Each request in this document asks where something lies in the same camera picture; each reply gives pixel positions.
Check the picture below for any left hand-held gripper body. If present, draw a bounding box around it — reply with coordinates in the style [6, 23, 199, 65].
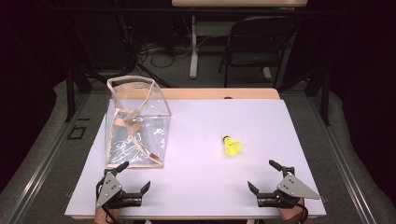
[94, 169, 143, 210]

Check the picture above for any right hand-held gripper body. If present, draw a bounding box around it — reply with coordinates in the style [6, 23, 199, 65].
[256, 166, 321, 209]

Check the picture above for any transparent bag with beige trim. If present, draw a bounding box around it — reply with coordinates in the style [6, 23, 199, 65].
[105, 75, 173, 169]

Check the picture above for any yellow shuttlecock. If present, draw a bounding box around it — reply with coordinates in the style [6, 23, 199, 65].
[222, 134, 244, 158]

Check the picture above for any person's right hand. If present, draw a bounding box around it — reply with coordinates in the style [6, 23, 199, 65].
[277, 198, 308, 224]

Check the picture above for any person's left hand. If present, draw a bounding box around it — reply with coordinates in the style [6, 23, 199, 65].
[93, 204, 121, 224]

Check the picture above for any white board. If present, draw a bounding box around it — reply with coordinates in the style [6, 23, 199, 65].
[64, 98, 327, 218]

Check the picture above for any black metal stand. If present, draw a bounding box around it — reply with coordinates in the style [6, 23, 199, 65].
[64, 60, 94, 123]
[276, 66, 332, 127]

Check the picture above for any wooden table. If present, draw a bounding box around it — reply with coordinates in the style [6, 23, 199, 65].
[70, 88, 326, 221]

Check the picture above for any black chair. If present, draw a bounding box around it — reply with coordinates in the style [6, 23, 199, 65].
[219, 15, 299, 90]

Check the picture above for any white desk leg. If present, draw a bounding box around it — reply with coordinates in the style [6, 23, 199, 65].
[189, 15, 201, 80]

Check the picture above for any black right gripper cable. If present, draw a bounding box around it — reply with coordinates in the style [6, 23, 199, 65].
[288, 197, 310, 224]

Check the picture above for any aluminium rail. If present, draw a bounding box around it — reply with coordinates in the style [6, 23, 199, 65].
[6, 92, 92, 224]
[306, 92, 378, 224]

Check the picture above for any bundle of floor cables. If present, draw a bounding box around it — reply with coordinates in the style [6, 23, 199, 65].
[136, 35, 194, 70]

